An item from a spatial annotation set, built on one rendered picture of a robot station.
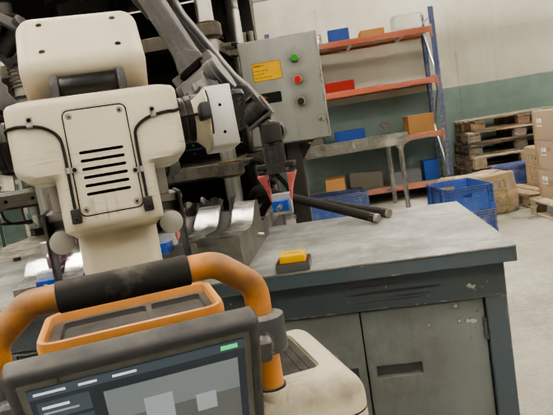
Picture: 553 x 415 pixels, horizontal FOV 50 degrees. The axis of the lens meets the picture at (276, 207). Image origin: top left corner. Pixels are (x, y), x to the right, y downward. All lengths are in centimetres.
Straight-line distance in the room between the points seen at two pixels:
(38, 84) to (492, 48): 776
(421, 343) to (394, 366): 9
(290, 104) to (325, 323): 105
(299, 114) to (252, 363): 169
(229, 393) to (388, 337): 85
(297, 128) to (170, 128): 130
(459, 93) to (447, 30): 83
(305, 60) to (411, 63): 606
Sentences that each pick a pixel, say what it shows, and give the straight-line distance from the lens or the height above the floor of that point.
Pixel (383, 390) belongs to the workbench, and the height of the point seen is 46.
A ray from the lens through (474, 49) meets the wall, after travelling 849.
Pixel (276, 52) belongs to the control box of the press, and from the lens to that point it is 230.
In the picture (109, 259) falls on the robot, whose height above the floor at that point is 96.
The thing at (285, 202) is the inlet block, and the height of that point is 94.
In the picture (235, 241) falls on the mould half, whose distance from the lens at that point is 146.
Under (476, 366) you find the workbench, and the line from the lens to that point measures 155.
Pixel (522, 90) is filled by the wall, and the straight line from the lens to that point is 863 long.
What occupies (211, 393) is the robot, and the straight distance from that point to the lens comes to 68.
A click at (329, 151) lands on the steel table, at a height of 88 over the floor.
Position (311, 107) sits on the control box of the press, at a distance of 228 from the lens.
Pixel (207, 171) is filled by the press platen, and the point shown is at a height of 102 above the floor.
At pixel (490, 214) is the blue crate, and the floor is 17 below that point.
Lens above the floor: 113
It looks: 7 degrees down
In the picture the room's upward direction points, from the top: 9 degrees counter-clockwise
